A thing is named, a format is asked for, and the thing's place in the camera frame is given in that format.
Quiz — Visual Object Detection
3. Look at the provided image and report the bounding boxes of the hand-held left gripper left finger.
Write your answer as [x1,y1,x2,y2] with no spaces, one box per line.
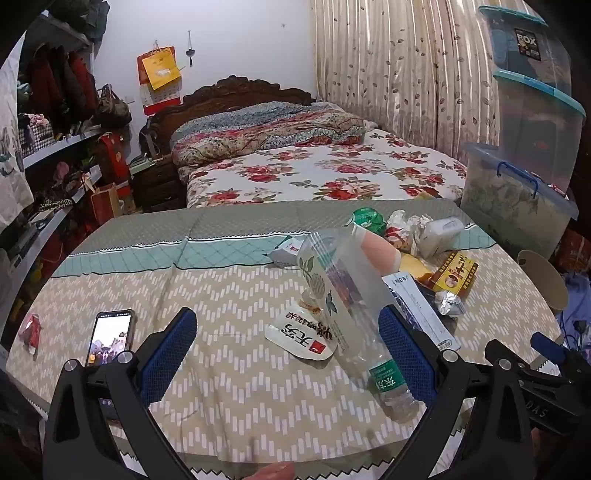
[42,307,199,480]

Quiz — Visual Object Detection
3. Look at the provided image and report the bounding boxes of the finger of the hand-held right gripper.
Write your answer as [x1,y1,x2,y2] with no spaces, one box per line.
[530,331,573,368]

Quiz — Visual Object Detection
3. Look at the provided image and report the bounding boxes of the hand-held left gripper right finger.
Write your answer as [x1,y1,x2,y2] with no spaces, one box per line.
[379,305,536,480]

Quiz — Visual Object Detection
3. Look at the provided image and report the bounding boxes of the dark blue milk carton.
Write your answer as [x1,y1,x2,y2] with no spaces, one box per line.
[382,272,462,352]

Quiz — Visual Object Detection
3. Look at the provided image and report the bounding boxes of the beige round bin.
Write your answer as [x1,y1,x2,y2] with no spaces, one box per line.
[517,249,570,312]

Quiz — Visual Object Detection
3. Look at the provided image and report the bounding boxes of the clear plastic bottle green label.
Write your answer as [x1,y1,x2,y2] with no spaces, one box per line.
[298,226,423,423]

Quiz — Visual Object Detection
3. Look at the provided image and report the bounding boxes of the white glossy packet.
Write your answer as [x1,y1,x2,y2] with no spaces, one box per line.
[418,217,464,259]

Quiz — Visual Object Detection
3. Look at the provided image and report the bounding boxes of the crushed green can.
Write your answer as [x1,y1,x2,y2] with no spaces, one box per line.
[352,208,387,236]

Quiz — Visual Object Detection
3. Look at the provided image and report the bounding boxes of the person's left hand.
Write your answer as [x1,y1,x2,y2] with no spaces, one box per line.
[249,462,296,480]

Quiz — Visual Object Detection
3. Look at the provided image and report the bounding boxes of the blue crumpled cloth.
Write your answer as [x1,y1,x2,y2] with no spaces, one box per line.
[556,272,591,352]

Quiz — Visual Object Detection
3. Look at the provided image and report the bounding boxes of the smartphone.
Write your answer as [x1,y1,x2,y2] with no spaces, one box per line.
[85,309,137,367]

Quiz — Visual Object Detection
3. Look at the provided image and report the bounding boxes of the crumpled silver foil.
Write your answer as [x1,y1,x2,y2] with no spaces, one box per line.
[434,291,465,317]

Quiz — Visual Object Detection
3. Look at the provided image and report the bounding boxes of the orange yellow packet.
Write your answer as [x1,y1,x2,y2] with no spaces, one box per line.
[397,254,437,282]

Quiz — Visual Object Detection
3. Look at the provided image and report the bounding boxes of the yellow red box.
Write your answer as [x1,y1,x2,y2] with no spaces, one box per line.
[431,251,478,296]

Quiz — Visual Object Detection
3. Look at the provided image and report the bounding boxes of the red orange carton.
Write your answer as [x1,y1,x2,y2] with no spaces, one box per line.
[556,228,591,274]

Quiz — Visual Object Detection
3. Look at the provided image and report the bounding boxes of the pink round tube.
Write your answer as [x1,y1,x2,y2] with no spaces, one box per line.
[362,231,402,274]

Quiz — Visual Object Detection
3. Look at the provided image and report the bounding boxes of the white wrapper red label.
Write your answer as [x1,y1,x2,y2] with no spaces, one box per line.
[264,300,340,361]

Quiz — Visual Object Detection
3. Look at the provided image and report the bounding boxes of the crumpled red white wrapper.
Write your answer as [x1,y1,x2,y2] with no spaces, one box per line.
[385,210,432,256]

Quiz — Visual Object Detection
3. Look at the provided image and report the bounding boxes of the small red wrapper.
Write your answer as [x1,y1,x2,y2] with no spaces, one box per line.
[21,314,43,354]

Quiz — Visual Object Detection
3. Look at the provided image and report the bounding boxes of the grey white flat packet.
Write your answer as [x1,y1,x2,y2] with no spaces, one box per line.
[268,235,308,268]

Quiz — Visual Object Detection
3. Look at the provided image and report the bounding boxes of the brown paper bag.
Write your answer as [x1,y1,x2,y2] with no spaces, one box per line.
[90,182,123,227]

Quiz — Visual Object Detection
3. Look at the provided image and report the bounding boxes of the dark wooden nightstand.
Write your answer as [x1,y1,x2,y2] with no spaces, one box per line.
[130,154,186,213]

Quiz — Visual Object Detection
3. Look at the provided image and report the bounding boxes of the red gift bag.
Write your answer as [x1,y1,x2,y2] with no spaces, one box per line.
[95,131,130,185]

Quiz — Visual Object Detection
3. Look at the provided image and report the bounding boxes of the teal lid storage box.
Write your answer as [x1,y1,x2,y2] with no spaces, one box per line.
[492,69,586,195]

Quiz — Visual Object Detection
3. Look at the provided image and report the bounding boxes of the patchwork floral quilt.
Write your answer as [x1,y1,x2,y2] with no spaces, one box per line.
[170,102,370,168]

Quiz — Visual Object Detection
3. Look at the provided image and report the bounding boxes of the brown handbag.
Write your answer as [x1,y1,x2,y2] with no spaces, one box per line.
[95,84,132,126]

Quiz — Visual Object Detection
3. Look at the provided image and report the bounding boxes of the carved wooden headboard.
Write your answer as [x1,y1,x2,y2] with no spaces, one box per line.
[148,76,317,155]

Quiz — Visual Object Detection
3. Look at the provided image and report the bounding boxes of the leaf print curtain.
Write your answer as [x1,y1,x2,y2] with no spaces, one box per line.
[309,0,504,162]

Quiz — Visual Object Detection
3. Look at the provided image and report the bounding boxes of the yellow paper bag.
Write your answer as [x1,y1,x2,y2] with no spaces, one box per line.
[141,48,182,90]

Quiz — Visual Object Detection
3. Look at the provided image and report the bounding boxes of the hanging dark red clothes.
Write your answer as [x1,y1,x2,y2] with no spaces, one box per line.
[21,44,100,130]

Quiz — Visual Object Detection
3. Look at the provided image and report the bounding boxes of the small clear storage box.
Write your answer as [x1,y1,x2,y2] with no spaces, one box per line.
[478,4,561,84]

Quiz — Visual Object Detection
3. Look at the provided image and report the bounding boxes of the blue handle storage box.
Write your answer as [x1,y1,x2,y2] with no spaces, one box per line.
[459,142,579,260]

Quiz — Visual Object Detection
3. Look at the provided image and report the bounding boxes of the grey wall shelf unit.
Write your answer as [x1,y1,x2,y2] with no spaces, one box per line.
[0,14,134,333]

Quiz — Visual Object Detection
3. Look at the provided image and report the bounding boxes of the red wall calendar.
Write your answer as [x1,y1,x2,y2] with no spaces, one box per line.
[137,45,182,116]

